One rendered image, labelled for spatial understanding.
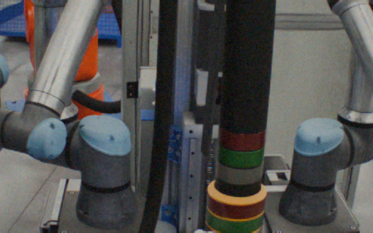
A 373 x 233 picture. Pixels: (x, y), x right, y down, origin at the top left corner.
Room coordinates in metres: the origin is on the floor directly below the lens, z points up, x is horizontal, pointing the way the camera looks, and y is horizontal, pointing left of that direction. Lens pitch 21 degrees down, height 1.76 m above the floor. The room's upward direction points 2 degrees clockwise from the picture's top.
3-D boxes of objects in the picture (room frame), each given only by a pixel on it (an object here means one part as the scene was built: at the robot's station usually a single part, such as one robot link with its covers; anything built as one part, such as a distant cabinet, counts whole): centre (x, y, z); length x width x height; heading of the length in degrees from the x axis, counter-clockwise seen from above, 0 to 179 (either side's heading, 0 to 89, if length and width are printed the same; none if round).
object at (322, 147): (1.26, -0.33, 1.20); 0.13 x 0.12 x 0.14; 120
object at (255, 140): (0.38, -0.04, 1.60); 0.03 x 0.03 x 0.01
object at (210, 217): (0.38, -0.04, 1.54); 0.04 x 0.04 x 0.01
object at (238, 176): (0.38, -0.04, 1.58); 0.03 x 0.03 x 0.01
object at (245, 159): (0.38, -0.04, 1.59); 0.03 x 0.03 x 0.01
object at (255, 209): (0.38, -0.04, 1.55); 0.04 x 0.04 x 0.01
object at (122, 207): (1.22, 0.17, 1.09); 0.15 x 0.15 x 0.10
